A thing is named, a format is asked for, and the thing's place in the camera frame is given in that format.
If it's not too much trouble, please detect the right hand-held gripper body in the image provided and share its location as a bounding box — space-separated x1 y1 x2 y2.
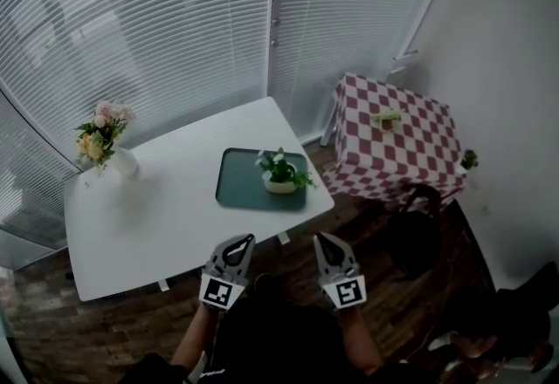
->
321 271 368 312

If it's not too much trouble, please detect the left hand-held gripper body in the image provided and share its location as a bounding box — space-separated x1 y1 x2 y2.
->
197 267 249 314

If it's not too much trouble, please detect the dark green tray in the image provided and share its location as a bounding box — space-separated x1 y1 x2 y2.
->
214 147 308 213

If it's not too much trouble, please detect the small potted green plant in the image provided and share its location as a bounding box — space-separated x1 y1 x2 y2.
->
255 147 316 195

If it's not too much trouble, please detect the person's left forearm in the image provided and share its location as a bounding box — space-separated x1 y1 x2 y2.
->
172 307 219 368

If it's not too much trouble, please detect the person's right forearm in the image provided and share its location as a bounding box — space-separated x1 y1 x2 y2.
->
338 307 385 374

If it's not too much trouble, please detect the person's left black shoe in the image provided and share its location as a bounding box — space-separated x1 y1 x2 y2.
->
253 272 274 296

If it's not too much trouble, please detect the black bag on floor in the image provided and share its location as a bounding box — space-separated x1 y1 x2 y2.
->
386 183 442 283

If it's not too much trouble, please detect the white table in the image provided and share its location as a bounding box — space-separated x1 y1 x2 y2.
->
64 96 336 303

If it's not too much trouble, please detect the person's black clothing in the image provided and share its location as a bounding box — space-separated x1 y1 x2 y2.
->
120 292 438 384

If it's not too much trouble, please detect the table with checkered cloth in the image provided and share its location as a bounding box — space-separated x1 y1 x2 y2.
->
321 72 465 211

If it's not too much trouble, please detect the white vase with flower bouquet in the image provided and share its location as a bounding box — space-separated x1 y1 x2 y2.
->
73 100 141 181

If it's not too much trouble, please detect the small pale green plant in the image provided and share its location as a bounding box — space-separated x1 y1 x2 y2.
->
369 109 404 131

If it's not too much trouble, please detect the white window blind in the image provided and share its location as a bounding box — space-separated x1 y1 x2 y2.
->
266 0 458 143
0 0 279 165
0 89 82 248

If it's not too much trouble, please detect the white metal rack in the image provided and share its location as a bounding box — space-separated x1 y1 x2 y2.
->
390 49 419 76

